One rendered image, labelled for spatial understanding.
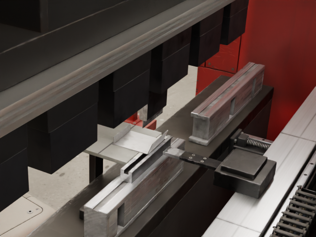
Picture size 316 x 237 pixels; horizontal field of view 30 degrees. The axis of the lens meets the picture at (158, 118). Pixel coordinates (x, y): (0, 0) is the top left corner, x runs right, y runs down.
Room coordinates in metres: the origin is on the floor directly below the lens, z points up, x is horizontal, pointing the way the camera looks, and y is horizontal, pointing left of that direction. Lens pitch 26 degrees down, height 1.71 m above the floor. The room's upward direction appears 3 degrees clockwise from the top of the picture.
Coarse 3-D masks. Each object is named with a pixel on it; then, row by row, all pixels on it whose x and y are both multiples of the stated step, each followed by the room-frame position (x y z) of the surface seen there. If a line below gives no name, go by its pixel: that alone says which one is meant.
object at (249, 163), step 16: (192, 160) 1.21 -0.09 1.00; (208, 160) 1.21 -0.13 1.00; (224, 160) 1.18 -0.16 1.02; (240, 160) 1.17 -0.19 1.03; (256, 160) 1.17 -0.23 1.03; (272, 160) 1.20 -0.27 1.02; (224, 176) 1.12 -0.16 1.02; (240, 176) 1.12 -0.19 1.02; (256, 176) 1.12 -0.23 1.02; (272, 176) 1.17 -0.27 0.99; (240, 192) 1.11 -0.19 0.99; (256, 192) 1.09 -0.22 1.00
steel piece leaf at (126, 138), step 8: (128, 128) 1.34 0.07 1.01; (120, 136) 1.30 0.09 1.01; (128, 136) 1.31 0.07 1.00; (136, 136) 1.32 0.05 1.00; (144, 136) 1.32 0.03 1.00; (120, 144) 1.27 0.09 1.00; (128, 144) 1.27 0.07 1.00; (136, 144) 1.27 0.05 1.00; (144, 144) 1.28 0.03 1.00; (144, 152) 1.24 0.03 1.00
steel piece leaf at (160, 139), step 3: (165, 132) 1.29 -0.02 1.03; (162, 135) 1.27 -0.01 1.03; (165, 135) 1.30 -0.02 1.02; (159, 138) 1.26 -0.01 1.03; (162, 138) 1.29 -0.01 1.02; (156, 141) 1.24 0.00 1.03; (159, 141) 1.27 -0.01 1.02; (153, 144) 1.23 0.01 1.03; (156, 144) 1.26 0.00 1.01; (150, 147) 1.23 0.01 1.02; (153, 147) 1.25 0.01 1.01; (150, 150) 1.24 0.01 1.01
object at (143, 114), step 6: (150, 96) 1.22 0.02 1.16; (156, 96) 1.25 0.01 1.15; (162, 96) 1.28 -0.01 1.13; (150, 102) 1.23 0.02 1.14; (156, 102) 1.25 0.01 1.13; (162, 102) 1.28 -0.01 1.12; (144, 108) 1.22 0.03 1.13; (150, 108) 1.23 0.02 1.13; (156, 108) 1.25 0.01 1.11; (162, 108) 1.28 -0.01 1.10; (144, 114) 1.22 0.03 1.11; (150, 114) 1.23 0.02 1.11; (156, 114) 1.27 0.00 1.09; (144, 120) 1.21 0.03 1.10; (150, 120) 1.25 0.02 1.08; (144, 126) 1.22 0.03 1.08
